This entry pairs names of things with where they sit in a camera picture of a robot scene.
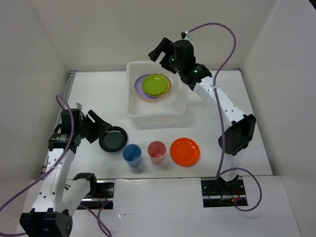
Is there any purple round plate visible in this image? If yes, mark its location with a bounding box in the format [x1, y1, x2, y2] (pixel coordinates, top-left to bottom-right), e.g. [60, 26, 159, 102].
[134, 74, 150, 94]

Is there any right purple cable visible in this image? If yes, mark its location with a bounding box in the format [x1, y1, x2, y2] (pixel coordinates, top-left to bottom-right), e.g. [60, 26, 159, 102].
[181, 22, 262, 212]

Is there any blue plastic cup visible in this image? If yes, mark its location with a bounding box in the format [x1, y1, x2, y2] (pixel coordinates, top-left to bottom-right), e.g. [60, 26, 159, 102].
[122, 144, 142, 168]

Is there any purple cable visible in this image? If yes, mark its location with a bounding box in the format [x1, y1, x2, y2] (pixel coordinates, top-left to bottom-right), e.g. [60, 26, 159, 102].
[181, 22, 262, 212]
[0, 95, 114, 237]

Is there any black round plate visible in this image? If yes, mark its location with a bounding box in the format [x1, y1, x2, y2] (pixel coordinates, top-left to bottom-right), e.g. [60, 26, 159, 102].
[99, 126, 128, 153]

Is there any yellow woven pattern plate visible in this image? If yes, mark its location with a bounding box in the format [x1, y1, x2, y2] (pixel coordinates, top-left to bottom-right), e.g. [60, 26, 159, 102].
[145, 73, 172, 98]

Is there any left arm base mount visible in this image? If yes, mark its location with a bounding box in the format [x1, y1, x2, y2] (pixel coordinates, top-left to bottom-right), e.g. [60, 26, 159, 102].
[77, 180, 115, 210]

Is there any white plastic bin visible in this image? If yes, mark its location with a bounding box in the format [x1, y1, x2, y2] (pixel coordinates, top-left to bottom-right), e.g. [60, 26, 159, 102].
[125, 61, 187, 128]

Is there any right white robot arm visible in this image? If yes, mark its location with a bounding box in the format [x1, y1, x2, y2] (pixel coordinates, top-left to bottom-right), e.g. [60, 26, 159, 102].
[148, 38, 256, 195]

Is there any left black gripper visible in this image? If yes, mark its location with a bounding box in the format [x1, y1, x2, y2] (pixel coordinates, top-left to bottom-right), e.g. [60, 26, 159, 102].
[76, 109, 112, 143]

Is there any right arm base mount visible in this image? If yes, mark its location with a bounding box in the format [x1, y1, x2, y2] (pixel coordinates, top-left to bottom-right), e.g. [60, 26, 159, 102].
[200, 178, 248, 208]

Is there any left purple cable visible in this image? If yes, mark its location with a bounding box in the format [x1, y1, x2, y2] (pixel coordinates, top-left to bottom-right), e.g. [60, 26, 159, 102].
[0, 95, 114, 237]

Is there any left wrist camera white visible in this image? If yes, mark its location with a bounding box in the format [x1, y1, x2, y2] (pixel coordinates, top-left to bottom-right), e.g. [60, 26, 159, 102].
[74, 103, 82, 110]

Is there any pink plastic cup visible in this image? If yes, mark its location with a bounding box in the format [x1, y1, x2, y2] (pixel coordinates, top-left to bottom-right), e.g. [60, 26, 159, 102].
[147, 141, 166, 165]

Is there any green round plate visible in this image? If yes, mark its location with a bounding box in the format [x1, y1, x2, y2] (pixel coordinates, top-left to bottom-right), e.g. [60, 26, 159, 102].
[141, 75, 169, 96]

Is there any orange round plate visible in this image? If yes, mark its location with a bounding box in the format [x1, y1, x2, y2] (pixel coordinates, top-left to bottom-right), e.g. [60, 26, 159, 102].
[169, 137, 200, 167]

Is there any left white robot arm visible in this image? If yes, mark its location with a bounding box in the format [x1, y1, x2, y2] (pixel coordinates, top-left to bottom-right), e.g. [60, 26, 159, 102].
[20, 109, 111, 237]

